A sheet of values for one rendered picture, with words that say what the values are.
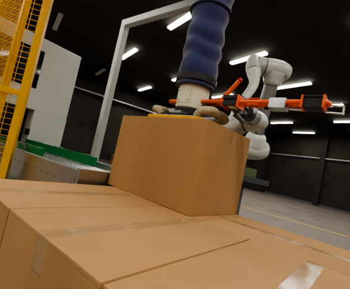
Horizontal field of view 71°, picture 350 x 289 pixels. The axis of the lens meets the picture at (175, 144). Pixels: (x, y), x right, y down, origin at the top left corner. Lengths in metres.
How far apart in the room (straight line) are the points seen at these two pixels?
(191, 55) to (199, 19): 0.20
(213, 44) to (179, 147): 0.60
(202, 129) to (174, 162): 0.20
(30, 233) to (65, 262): 0.15
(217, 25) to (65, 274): 1.28
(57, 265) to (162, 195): 0.67
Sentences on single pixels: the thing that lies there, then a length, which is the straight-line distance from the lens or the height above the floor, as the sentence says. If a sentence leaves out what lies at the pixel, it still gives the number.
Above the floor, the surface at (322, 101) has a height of 1.08.
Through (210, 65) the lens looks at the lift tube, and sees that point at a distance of 1.36.
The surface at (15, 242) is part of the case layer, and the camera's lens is 0.71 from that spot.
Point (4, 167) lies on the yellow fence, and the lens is 2.03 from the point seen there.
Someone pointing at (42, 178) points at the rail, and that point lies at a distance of 1.70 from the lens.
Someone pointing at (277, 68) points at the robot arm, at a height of 1.53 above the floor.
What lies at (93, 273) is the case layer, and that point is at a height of 0.54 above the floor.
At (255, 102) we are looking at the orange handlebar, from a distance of 1.17.
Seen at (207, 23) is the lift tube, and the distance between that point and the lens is 1.44.
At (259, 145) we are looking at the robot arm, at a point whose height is 1.00.
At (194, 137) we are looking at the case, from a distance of 1.04.
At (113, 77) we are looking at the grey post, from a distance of 4.96.
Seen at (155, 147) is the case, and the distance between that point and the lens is 1.19.
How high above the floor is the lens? 0.74
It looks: 4 degrees up
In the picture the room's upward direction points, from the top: 12 degrees clockwise
